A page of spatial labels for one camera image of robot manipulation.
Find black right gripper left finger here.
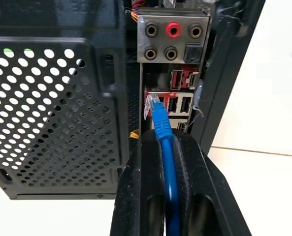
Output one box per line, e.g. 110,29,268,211
109,129,166,236

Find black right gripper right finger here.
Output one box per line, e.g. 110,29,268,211
171,129,253,236

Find blue ethernet cable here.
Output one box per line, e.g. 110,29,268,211
144,93,182,236

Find black computer tower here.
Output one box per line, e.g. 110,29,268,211
0,0,266,200

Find silver motherboard port panel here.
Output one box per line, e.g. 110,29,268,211
137,6,211,135

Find white cable tie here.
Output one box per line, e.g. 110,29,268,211
192,80,205,118

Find red and black internal wires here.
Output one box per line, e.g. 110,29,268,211
125,0,161,18

